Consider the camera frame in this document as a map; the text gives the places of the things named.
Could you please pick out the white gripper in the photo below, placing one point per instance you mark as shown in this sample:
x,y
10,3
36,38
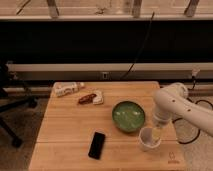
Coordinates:
x,y
159,120

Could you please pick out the white ceramic cup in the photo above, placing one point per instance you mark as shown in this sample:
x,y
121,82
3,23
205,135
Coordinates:
x,y
146,140

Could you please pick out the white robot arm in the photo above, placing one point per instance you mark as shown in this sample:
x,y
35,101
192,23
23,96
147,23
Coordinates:
x,y
172,99

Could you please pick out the green ceramic bowl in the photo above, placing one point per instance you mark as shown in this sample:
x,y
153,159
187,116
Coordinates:
x,y
128,116

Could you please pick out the black smartphone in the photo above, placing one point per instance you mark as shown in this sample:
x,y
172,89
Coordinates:
x,y
96,145

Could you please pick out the small white packet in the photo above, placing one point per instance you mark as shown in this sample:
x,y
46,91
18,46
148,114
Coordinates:
x,y
98,99

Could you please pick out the red brown snack packet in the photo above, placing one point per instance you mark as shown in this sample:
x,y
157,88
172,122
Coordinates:
x,y
87,99

